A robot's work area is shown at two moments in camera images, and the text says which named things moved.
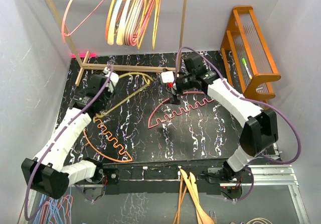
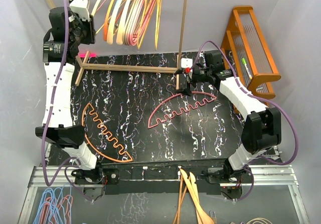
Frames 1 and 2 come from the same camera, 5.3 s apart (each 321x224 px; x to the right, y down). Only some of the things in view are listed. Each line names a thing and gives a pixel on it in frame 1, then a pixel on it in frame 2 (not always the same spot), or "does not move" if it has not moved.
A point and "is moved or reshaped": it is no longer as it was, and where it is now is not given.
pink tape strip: (83, 55) does not move
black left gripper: (108, 95) -> (90, 26)
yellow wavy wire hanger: (148, 79) -> (96, 4)
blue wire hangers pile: (54, 211) does not move
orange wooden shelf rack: (247, 61) does not move
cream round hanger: (119, 41) does not move
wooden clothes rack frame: (83, 65) does not move
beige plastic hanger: (127, 32) does not move
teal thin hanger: (119, 0) is moved or reshaped
